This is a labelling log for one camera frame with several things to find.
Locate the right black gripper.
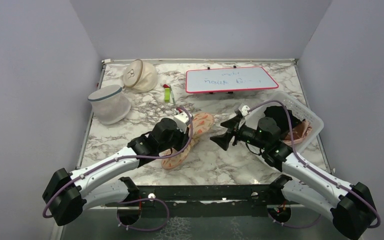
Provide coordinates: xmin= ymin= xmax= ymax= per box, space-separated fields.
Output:
xmin=210 ymin=115 xmax=268 ymax=150

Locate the floral mesh laundry bag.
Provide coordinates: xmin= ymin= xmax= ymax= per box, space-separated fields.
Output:
xmin=161 ymin=112 xmax=215 ymax=170

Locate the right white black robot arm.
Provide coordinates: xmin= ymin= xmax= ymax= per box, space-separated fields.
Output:
xmin=210 ymin=116 xmax=380 ymax=240

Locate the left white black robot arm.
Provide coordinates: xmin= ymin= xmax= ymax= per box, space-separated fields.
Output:
xmin=42 ymin=112 xmax=194 ymax=226

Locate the black bra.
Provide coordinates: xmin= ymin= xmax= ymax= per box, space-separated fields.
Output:
xmin=264 ymin=106 xmax=302 ymax=140

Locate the pink bra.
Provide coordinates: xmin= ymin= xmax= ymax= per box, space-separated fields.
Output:
xmin=292 ymin=119 xmax=313 ymax=144

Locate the white mesh laundry bag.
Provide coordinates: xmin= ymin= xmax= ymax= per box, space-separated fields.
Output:
xmin=87 ymin=84 xmax=132 ymax=125

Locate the green red marker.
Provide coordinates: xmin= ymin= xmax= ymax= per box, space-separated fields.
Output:
xmin=163 ymin=84 xmax=176 ymax=104

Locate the red framed whiteboard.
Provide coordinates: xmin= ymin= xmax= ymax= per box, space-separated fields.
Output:
xmin=185 ymin=66 xmax=279 ymax=94

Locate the white plastic basket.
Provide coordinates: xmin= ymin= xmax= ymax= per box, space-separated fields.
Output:
xmin=245 ymin=91 xmax=326 ymax=170

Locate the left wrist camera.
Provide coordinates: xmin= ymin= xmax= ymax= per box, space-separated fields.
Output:
xmin=173 ymin=112 xmax=191 ymax=133

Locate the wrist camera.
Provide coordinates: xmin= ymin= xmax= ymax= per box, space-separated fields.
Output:
xmin=238 ymin=104 xmax=251 ymax=118
xmin=173 ymin=112 xmax=191 ymax=133

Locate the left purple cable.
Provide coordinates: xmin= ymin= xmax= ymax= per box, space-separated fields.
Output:
xmin=42 ymin=106 xmax=195 ymax=232

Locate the purple cable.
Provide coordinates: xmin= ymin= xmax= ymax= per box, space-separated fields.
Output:
xmin=244 ymin=99 xmax=382 ymax=230
xmin=42 ymin=106 xmax=195 ymax=232

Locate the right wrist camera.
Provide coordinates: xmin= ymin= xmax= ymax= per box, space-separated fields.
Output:
xmin=238 ymin=104 xmax=251 ymax=118

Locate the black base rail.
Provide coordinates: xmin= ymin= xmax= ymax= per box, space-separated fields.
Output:
xmin=105 ymin=184 xmax=290 ymax=218

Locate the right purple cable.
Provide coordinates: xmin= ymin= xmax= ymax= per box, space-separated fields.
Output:
xmin=244 ymin=99 xmax=382 ymax=230

